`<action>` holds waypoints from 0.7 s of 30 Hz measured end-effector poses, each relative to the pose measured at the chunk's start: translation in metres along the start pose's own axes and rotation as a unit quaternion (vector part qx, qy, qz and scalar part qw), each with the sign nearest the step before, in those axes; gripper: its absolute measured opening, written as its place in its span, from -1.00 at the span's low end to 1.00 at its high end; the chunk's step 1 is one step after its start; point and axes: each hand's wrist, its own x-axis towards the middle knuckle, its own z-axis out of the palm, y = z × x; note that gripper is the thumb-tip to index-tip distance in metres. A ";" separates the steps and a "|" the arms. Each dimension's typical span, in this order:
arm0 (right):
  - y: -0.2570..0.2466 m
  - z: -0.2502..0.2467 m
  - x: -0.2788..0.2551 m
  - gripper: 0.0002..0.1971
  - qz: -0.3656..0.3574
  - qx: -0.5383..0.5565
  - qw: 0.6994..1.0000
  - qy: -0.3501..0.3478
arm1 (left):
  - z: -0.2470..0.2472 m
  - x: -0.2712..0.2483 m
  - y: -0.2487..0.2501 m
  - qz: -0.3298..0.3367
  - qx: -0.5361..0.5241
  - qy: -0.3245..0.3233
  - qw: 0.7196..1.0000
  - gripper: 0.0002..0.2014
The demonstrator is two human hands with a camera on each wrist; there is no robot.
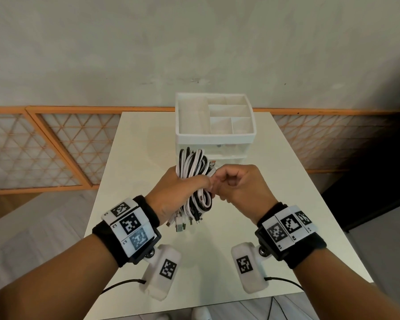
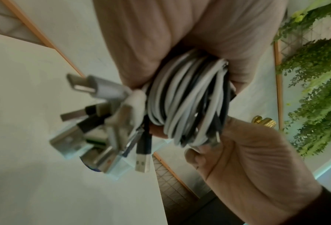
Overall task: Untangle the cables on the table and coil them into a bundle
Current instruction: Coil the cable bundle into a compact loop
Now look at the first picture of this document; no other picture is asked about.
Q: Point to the person's left forearm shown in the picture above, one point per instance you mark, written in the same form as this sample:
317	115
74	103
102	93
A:
46	286

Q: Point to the white drawer organizer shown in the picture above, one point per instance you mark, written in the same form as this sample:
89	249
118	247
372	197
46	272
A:
190	113

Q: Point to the white shoe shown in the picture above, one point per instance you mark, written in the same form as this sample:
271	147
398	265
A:
200	313

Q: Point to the black wristband with marker tags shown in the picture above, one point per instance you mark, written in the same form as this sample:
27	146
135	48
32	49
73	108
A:
130	229
290	233

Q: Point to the person's right hand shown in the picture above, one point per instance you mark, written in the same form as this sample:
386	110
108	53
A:
246	189

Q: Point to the white table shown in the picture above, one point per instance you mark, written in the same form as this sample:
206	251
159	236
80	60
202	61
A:
280	209

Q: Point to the person's right forearm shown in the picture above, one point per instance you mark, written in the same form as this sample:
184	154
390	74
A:
346	289

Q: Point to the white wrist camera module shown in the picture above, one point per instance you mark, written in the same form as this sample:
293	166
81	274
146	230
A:
161	273
248	266

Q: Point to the person's left hand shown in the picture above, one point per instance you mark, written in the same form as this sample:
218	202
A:
166	196

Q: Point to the orange-framed lattice screen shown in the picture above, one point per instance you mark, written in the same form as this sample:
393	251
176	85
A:
3	110
86	110
336	112

